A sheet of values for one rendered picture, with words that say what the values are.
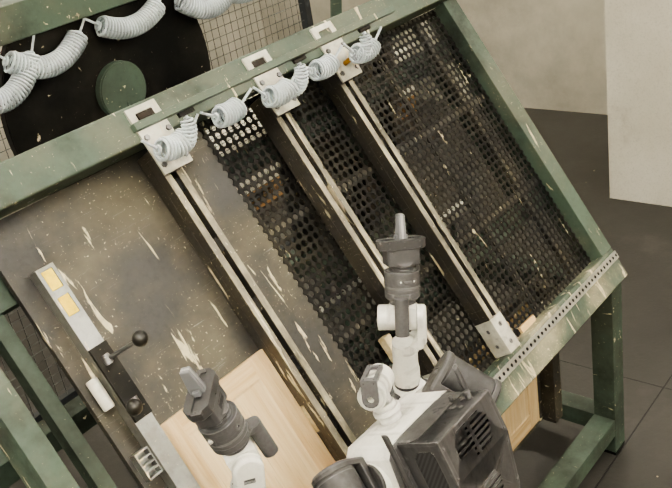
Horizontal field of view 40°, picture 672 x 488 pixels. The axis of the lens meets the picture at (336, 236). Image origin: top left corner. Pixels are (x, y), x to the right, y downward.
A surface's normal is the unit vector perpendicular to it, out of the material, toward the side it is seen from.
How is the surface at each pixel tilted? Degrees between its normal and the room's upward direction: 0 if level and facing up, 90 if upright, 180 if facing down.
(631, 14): 90
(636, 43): 90
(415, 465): 90
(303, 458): 58
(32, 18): 90
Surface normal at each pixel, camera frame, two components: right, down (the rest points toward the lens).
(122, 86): 0.77, 0.17
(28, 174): 0.58, -0.33
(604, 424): -0.15, -0.89
